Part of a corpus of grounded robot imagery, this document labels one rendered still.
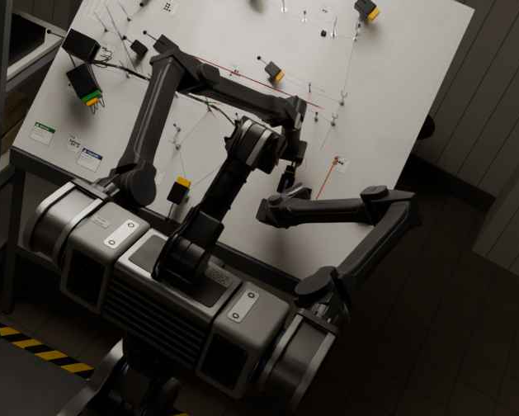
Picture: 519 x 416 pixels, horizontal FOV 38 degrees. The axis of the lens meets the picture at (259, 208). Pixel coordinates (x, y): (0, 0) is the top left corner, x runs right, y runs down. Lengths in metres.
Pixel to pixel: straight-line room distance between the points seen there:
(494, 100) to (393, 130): 2.05
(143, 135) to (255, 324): 0.54
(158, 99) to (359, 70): 0.95
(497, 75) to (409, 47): 1.92
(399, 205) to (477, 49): 2.72
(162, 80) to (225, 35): 0.81
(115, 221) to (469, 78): 3.27
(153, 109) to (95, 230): 0.41
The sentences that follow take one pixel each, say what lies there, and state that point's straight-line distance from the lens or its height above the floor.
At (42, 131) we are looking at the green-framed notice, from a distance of 2.54.
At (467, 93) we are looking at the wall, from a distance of 4.45.
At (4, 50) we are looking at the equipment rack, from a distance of 2.39.
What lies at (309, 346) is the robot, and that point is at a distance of 1.32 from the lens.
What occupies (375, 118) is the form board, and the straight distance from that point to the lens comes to 2.43.
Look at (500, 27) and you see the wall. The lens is 4.29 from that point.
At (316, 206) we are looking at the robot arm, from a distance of 1.92.
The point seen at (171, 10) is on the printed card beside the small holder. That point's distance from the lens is 2.55.
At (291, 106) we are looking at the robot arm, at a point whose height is 1.39.
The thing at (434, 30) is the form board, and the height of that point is 1.54.
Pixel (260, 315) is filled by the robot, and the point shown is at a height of 1.53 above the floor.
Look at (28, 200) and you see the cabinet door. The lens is 2.71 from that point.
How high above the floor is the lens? 2.45
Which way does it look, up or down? 38 degrees down
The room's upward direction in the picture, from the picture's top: 21 degrees clockwise
